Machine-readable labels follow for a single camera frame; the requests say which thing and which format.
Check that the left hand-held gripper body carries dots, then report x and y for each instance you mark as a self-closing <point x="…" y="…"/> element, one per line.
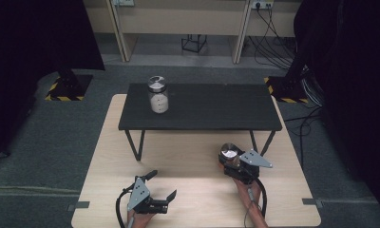
<point x="140" y="193"/>

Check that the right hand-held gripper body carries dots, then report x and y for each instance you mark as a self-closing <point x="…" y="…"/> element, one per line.
<point x="253" y="161"/>

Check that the red jar with silver lid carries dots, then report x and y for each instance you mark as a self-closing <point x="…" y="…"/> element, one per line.
<point x="228" y="151"/>

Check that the black raised shelf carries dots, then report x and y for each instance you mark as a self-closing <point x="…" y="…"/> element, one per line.
<point x="200" y="107"/>

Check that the white jar with silver lid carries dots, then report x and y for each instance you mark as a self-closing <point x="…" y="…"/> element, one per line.
<point x="158" y="95"/>

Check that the person's left hand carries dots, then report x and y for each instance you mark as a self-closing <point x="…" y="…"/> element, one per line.
<point x="140" y="220"/>

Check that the person's right hand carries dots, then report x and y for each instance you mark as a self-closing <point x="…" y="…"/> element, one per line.
<point x="247" y="191"/>

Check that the grey tape strip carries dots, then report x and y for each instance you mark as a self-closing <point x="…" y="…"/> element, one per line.
<point x="78" y="205"/>
<point x="311" y="201"/>

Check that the black stand base striped tape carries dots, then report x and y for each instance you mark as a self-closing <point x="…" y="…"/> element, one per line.
<point x="68" y="87"/>
<point x="285" y="90"/>

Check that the dark curtain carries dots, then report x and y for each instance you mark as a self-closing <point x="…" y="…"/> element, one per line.
<point x="352" y="95"/>
<point x="29" y="57"/>

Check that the beige desk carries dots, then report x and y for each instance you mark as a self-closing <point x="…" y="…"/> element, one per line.
<point x="178" y="22"/>

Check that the white wall socket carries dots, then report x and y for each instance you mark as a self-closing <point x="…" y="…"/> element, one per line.
<point x="262" y="3"/>
<point x="123" y="2"/>

